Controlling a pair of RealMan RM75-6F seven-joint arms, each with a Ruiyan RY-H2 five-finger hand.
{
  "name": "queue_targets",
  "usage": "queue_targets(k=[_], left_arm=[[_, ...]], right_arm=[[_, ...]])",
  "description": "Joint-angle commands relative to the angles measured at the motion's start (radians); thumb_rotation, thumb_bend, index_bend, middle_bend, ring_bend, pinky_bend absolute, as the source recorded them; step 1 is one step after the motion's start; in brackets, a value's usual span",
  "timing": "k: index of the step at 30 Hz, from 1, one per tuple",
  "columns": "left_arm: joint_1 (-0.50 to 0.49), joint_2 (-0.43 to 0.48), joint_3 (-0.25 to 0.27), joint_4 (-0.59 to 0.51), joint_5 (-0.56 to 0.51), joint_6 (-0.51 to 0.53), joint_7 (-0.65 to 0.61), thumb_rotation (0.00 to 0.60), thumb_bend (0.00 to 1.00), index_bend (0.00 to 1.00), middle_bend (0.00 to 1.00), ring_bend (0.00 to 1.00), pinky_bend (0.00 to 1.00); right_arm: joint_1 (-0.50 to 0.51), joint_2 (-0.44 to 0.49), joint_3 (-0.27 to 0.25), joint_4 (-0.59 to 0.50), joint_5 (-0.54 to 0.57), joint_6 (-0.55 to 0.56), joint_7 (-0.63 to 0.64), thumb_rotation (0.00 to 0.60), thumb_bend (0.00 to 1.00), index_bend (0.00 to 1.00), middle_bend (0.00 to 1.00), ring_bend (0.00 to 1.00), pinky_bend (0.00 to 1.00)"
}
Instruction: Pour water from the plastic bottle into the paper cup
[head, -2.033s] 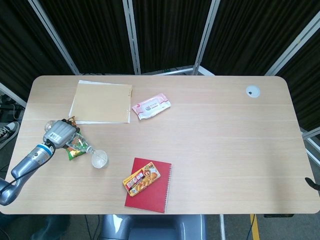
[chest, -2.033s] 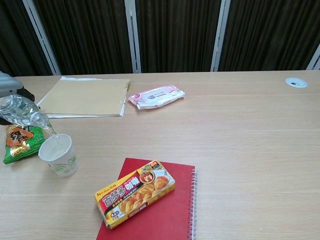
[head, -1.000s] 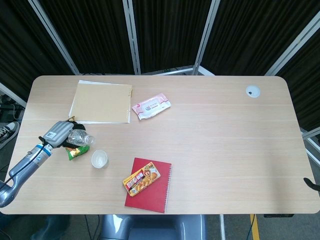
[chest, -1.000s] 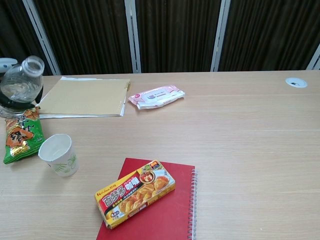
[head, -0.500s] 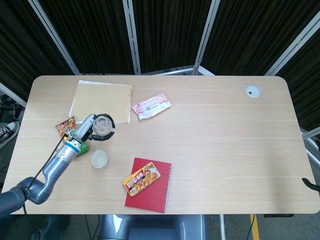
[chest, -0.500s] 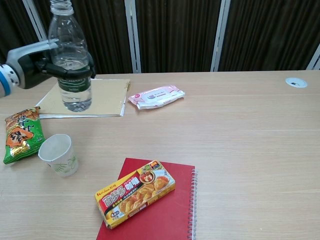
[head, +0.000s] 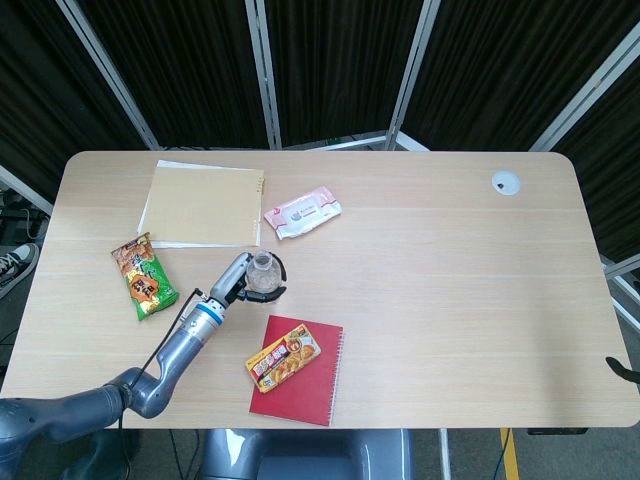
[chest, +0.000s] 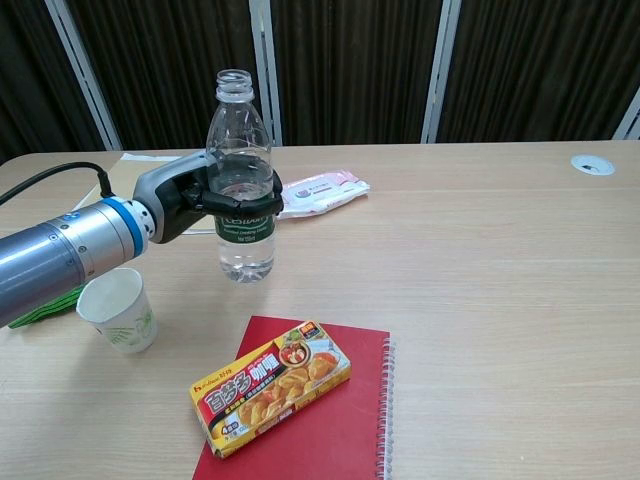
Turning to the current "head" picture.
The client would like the transparent water bottle green label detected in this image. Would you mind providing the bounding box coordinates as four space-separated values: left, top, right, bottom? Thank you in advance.
245 251 282 295

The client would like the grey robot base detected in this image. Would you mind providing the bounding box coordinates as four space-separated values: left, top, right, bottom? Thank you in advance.
199 428 416 480

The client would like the pink wet wipes pack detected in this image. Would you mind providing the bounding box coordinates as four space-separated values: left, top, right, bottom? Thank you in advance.
263 185 344 240

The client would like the green orange snack bag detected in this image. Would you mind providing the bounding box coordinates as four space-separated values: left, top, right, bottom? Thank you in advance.
110 231 180 322

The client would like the yellow curry box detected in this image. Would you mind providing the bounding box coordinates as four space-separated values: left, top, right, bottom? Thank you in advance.
244 323 322 394

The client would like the black fabric partition panel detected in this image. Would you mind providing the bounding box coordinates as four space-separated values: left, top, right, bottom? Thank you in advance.
244 0 441 151
54 0 281 151
529 49 640 321
0 0 161 216
384 0 640 154

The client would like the white round cable grommet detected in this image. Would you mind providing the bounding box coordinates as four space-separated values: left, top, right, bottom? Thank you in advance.
490 170 521 196

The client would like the black desk control box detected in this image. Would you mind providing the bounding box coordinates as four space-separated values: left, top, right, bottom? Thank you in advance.
526 427 588 437

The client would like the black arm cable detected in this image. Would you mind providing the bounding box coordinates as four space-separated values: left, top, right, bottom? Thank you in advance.
116 285 204 432

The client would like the kraft brown spiral notebook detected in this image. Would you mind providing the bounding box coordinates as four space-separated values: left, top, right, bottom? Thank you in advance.
142 166 266 247

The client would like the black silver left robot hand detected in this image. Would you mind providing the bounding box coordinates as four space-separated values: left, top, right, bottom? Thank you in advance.
209 251 290 307

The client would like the red spiral notebook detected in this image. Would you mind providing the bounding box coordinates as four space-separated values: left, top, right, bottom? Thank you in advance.
248 314 345 428

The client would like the black white sneaker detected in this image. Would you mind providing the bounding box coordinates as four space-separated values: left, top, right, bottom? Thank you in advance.
0 243 41 299

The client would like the white table leg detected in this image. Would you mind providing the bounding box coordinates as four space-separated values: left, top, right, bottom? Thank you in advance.
438 428 453 480

